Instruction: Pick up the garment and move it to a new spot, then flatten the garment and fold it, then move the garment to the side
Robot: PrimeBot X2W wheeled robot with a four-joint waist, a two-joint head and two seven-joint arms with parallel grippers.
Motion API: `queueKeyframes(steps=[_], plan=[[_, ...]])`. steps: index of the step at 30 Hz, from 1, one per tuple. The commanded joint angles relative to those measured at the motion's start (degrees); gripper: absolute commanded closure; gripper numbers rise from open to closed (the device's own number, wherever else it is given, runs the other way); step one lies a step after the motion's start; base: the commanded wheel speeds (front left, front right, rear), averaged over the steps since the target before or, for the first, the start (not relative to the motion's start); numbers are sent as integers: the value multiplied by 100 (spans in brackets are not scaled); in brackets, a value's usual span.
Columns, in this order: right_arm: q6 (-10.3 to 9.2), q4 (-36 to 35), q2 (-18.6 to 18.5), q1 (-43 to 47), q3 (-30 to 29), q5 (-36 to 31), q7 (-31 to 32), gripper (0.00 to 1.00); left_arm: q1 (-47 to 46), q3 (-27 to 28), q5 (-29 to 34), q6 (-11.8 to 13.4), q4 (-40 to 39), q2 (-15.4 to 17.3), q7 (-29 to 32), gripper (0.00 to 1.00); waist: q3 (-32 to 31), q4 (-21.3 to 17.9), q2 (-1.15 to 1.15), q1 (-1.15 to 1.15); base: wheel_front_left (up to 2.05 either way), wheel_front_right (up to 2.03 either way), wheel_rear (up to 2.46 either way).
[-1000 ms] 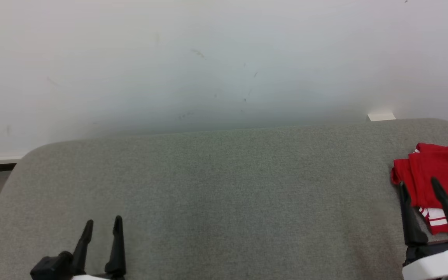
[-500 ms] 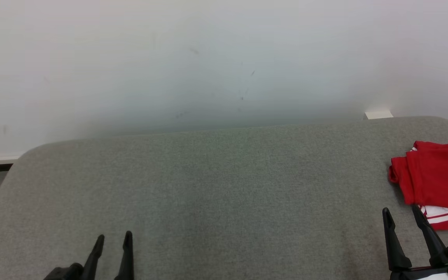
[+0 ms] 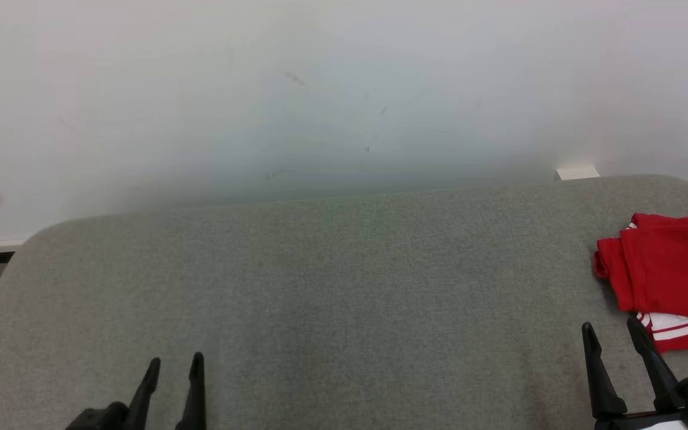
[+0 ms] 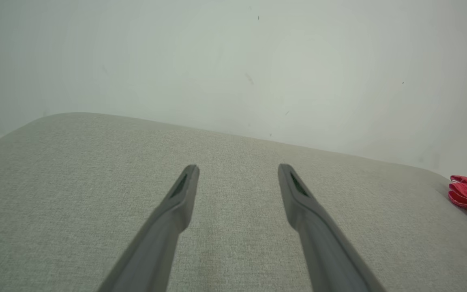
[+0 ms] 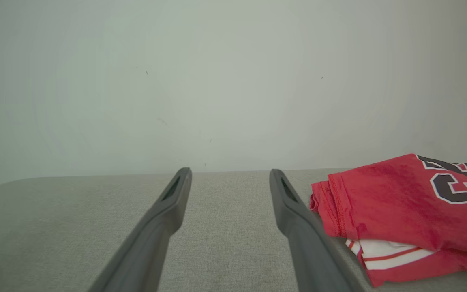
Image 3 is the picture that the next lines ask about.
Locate red basketball jersey white trim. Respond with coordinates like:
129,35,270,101
594,213,688,315

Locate red shorts with white band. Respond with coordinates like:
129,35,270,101
635,311,688,354

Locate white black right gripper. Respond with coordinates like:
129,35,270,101
582,316,688,430

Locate small white box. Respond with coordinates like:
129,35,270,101
555,167,601,182

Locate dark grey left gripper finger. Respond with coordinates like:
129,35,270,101
175,351,207,430
122,357,161,430

